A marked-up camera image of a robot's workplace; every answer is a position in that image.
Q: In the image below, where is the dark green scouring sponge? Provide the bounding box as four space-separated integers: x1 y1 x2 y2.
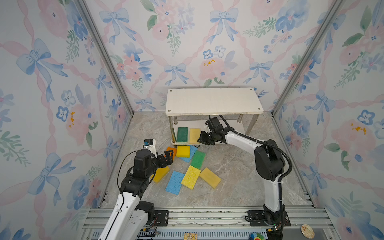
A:
177 127 189 143

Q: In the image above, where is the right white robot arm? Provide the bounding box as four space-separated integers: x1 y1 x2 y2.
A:
198 116 293 231

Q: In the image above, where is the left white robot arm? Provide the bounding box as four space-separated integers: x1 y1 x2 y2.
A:
99 149 174 240

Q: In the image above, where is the white two-tier metal shelf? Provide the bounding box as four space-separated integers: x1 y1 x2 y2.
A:
166 88 264 145

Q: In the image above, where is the orange sponge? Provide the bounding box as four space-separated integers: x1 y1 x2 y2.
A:
167 147 177 160

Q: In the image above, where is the blue sponge back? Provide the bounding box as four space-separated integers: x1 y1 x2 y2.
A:
180 146 198 163

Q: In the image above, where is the blue sponge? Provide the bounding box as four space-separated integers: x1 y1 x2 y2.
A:
166 171 185 195
180 146 198 163

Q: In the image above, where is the small yellow sponge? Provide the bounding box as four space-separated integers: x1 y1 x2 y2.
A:
176 146 191 158

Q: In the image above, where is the light green sponge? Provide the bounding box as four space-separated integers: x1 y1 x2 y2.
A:
191 151 206 170

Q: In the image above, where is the blue sponge front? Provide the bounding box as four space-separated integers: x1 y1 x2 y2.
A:
166 171 185 195

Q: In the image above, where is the bright yellow porous sponge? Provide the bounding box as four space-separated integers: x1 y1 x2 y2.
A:
181 166 201 190

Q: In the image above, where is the round wooden disc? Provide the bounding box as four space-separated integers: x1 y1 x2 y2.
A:
301 224 315 240

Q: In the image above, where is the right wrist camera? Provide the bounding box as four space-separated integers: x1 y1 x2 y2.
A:
204 124 211 133

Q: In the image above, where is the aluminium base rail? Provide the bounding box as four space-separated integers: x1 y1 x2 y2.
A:
78 206 341 240

